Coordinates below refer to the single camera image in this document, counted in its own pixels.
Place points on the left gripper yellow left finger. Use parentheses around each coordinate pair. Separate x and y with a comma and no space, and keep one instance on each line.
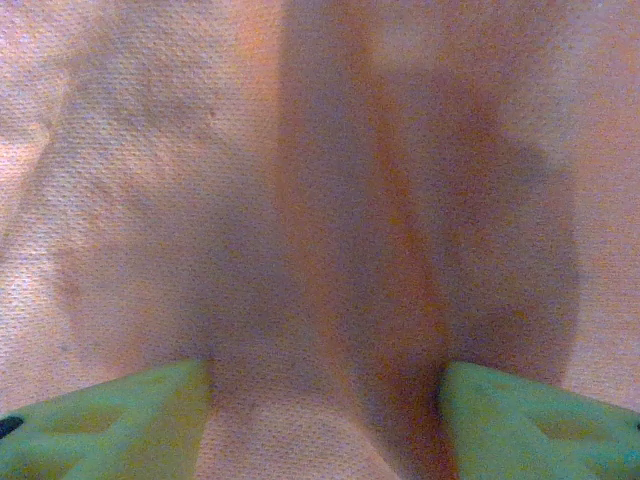
(100,435)

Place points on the orange t-shirt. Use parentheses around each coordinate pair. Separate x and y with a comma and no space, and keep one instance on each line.
(320,175)

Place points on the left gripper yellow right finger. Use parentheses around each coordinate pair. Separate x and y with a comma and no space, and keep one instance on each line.
(540,435)

